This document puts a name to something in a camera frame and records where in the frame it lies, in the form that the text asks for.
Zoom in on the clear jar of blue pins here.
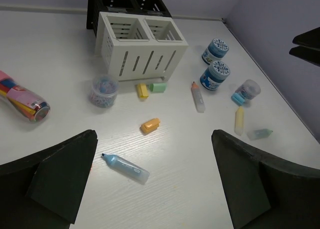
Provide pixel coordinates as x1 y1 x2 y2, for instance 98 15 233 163
235 79 261 103

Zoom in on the orange highlighter marker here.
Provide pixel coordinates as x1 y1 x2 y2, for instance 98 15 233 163
191 81 206 113

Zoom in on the white slotted organizer box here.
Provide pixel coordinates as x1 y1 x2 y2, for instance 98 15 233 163
95 12 188 81

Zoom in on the black slotted organizer box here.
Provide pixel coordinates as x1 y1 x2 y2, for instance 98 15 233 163
86 0 172 34

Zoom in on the orange marker cap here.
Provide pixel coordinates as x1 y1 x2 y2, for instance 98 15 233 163
140 118 160 135

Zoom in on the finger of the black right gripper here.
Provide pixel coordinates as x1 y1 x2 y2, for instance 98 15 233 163
292 27 320 51
289 46 320 66

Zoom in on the green highlighter marker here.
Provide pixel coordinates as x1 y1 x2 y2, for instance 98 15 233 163
247 128 273 141

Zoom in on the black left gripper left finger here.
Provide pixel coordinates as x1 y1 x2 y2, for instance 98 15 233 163
0 129 98 229

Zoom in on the pink-capped tube of crayons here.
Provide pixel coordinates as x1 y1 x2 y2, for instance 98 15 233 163
0 71 51 123

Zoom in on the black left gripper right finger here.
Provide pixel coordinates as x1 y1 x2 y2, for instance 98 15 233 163
211 129 320 229

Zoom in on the yellow marker cap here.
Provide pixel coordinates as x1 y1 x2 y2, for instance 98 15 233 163
136 83 149 100

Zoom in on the blue paint jar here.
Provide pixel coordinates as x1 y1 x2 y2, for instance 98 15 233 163
201 38 229 65
200 60 231 91

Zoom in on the blue highlighter marker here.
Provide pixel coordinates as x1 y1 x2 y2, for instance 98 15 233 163
101 153 150 185

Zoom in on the green marker cap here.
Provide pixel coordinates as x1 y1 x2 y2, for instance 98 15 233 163
148 82 167 93

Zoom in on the yellow highlighter marker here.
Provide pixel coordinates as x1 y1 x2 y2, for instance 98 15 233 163
234 106 244 136

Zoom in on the clear jar of paperclips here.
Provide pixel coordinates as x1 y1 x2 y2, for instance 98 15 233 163
89 74 119 108

